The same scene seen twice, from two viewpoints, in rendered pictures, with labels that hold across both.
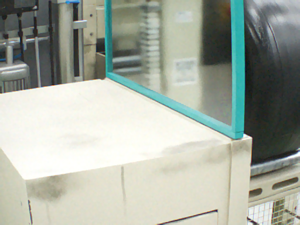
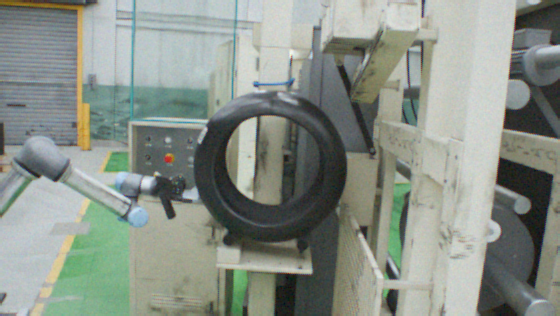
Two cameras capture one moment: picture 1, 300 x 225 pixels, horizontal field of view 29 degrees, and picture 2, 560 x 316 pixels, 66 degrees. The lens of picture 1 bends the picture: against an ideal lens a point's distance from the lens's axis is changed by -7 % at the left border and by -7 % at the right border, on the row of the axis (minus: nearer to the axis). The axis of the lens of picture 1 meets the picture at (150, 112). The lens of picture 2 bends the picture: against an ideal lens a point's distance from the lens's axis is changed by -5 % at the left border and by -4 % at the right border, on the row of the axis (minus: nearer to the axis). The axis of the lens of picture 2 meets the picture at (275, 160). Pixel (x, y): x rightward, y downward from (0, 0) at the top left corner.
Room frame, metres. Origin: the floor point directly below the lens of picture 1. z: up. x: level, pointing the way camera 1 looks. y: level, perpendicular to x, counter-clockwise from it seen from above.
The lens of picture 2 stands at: (2.77, -1.88, 1.47)
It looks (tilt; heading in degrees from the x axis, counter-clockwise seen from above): 9 degrees down; 118
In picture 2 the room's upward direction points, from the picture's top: 3 degrees clockwise
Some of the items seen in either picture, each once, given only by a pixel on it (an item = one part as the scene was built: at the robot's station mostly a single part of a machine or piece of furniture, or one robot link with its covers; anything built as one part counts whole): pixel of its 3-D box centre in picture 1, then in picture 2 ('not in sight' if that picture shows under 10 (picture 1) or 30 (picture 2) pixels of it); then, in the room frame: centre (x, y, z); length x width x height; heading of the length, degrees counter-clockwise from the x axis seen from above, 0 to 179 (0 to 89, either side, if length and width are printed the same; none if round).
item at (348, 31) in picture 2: not in sight; (359, 28); (2.24, -0.28, 1.71); 0.61 x 0.25 x 0.15; 116
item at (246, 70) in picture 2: not in sight; (248, 120); (-0.33, 3.18, 1.05); 1.61 x 0.73 x 2.10; 135
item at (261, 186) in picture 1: (262, 184); (233, 241); (1.79, -0.36, 0.83); 0.36 x 0.09 x 0.06; 116
